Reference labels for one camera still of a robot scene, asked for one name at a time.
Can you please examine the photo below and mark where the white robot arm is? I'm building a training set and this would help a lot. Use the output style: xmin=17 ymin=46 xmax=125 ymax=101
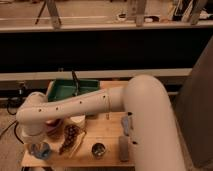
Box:
xmin=16 ymin=75 xmax=186 ymax=171

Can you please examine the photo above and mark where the white paper cup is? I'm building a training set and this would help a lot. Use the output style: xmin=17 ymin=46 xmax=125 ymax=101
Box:
xmin=69 ymin=115 xmax=85 ymax=128

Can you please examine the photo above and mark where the small dark metal cup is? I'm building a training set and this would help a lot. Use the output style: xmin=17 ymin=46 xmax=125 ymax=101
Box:
xmin=92 ymin=143 xmax=106 ymax=158

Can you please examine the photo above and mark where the blue plastic cup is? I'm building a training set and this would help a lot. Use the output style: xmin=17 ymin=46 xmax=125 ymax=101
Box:
xmin=29 ymin=142 xmax=51 ymax=160

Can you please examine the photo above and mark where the black utensil in bin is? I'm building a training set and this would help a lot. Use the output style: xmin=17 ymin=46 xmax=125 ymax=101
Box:
xmin=72 ymin=70 xmax=80 ymax=96

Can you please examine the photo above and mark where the blue sponge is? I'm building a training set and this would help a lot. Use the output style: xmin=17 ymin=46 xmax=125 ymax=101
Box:
xmin=121 ymin=116 xmax=130 ymax=136

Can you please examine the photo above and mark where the green plastic bin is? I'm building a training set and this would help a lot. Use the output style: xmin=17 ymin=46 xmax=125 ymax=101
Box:
xmin=47 ymin=79 xmax=100 ymax=102

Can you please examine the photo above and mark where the wooden tray under grapes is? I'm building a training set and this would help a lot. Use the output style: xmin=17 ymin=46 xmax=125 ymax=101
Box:
xmin=68 ymin=131 xmax=86 ymax=158

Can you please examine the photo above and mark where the grey rectangular block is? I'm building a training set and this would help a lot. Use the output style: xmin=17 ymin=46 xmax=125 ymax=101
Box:
xmin=119 ymin=136 xmax=129 ymax=162

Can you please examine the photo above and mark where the dark grape bunch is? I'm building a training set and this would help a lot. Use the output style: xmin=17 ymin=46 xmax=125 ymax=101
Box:
xmin=59 ymin=124 xmax=80 ymax=155

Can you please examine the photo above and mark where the dark red bowl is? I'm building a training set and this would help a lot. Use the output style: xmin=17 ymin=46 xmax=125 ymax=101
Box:
xmin=45 ymin=119 xmax=63 ymax=136

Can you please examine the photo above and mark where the black floor cable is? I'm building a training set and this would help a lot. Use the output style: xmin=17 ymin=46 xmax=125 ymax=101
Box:
xmin=0 ymin=96 xmax=28 ymax=146

